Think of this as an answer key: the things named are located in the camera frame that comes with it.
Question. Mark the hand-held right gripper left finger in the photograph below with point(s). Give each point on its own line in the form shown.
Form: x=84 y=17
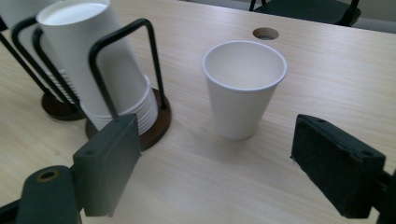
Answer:
x=106 y=165

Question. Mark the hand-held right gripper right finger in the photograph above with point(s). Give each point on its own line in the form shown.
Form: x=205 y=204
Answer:
x=336 y=168

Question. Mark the single white paper cup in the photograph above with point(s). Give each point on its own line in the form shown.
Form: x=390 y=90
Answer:
x=239 y=109

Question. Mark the black folding chair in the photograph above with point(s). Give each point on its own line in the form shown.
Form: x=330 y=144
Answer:
x=305 y=11

